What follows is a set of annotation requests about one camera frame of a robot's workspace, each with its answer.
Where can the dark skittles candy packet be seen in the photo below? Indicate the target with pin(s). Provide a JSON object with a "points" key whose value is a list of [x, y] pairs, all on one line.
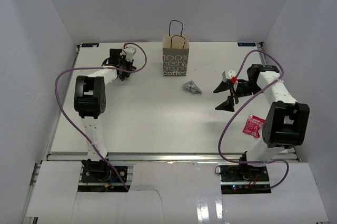
{"points": [[122, 77]]}

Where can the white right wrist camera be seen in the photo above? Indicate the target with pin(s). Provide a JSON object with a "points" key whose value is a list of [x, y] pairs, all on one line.
{"points": [[228, 75]]}

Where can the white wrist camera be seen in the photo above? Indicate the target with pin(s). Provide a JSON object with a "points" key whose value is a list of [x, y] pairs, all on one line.
{"points": [[129, 53], [228, 75]]}

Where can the silver foil snack packet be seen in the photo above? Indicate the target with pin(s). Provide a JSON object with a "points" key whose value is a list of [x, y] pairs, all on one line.
{"points": [[191, 87]]}

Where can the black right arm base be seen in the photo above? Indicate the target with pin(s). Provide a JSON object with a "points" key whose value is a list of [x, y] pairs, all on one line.
{"points": [[242, 173]]}

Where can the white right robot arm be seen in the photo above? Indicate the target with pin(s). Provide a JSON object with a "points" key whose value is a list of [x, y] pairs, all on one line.
{"points": [[286, 121]]}

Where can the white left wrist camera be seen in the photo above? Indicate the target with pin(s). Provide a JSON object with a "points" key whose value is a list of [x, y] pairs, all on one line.
{"points": [[129, 53]]}

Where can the pink candy pouch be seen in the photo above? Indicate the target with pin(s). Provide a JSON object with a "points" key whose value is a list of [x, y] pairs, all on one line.
{"points": [[253, 125]]}

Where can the grey paper coffee bag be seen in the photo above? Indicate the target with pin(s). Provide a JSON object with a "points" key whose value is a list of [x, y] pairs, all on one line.
{"points": [[175, 52]]}

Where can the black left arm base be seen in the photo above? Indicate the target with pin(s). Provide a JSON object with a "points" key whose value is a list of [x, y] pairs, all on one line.
{"points": [[100, 171]]}

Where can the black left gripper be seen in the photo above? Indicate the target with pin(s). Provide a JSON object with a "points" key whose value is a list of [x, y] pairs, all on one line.
{"points": [[129, 64]]}

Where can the aluminium front rail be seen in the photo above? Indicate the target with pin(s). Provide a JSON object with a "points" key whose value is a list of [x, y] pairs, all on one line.
{"points": [[140, 157]]}

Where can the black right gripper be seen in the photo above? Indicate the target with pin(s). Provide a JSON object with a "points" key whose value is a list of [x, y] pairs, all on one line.
{"points": [[229, 105]]}

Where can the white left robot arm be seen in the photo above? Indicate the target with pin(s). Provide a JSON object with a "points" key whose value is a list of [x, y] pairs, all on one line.
{"points": [[90, 97]]}

